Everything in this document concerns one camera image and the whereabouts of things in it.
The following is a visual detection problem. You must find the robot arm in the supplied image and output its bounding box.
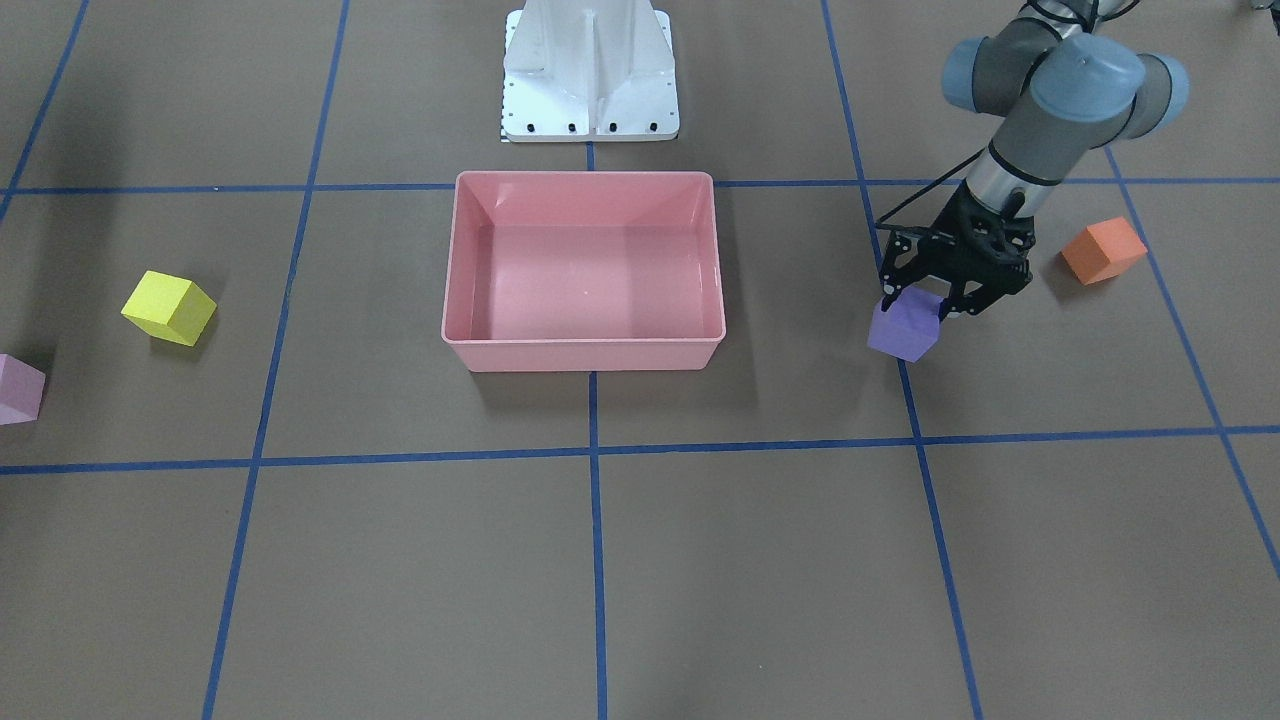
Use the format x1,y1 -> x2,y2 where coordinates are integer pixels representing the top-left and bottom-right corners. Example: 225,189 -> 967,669
877,1 -> 1190,320

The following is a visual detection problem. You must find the yellow foam block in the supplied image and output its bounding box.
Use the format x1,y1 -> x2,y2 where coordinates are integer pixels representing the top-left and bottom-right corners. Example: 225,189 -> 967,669
120,270 -> 218,347

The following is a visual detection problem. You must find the pink foam block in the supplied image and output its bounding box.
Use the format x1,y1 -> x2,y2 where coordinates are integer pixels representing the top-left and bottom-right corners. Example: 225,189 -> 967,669
1,354 -> 46,427

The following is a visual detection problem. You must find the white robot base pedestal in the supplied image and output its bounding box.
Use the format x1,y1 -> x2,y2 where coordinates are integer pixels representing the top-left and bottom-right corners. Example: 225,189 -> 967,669
500,1 -> 681,143

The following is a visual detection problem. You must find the orange foam block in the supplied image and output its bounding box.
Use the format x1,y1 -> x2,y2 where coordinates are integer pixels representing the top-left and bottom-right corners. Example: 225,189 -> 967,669
1060,217 -> 1149,284

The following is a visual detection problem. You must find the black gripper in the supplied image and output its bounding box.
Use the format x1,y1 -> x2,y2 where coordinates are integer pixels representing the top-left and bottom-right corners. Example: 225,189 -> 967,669
879,184 -> 1036,322

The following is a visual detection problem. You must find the pink plastic bin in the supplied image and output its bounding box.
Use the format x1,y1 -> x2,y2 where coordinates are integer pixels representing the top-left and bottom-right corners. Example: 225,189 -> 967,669
440,170 -> 727,373

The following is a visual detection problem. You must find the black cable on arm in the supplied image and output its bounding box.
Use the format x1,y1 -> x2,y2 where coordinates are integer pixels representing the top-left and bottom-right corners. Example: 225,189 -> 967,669
876,150 -> 986,236

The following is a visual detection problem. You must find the purple foam block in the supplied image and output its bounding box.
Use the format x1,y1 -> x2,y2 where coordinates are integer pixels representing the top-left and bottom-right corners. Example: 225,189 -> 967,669
867,286 -> 943,363

